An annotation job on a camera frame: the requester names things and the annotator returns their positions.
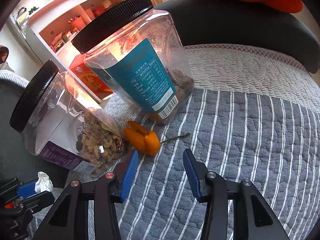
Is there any clear jar purple label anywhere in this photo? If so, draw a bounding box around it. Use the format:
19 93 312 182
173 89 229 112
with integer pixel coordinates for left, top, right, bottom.
9 60 128 176

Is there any dark grey sofa cushion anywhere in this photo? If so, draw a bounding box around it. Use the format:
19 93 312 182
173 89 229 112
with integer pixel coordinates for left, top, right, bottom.
155 0 319 73

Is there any grey striped quilted cover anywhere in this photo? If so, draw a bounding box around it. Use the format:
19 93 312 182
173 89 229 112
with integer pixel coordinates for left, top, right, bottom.
24 43 320 240

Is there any orange peel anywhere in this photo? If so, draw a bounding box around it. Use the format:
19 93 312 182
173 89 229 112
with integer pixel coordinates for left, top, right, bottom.
124 121 161 156

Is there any white tissue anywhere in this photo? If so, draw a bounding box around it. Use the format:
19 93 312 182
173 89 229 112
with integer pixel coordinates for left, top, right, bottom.
34 171 54 193

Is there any red box on shelf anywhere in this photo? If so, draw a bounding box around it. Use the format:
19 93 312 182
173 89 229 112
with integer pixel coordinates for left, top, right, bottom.
69 54 113 100

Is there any thin green stem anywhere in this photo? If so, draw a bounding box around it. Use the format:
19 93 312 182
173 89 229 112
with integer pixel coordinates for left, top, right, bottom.
160 132 191 144

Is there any white bookshelf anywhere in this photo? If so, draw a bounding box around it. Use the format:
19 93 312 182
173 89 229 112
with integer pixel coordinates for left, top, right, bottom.
10 0 161 103

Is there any clear jar teal label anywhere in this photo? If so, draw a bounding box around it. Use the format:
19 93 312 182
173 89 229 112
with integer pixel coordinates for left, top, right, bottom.
72 0 194 125

